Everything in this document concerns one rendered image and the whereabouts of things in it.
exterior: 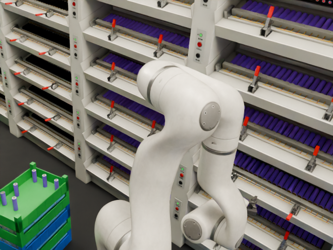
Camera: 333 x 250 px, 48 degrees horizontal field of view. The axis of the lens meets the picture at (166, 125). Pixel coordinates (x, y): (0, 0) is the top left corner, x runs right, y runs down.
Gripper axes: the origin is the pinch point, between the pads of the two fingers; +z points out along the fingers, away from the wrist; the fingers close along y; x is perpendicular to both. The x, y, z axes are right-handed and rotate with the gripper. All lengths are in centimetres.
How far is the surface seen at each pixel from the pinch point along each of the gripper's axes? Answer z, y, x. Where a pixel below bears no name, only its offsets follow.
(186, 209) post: 24, -30, -34
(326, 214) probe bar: 22.9, 24.3, -3.5
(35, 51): 15, -140, 10
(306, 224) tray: 19.2, 20.0, -8.8
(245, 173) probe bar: 22.9, -8.7, -3.5
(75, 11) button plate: 9, -105, 39
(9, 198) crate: -30, -86, -39
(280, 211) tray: 19.5, 9.9, -9.3
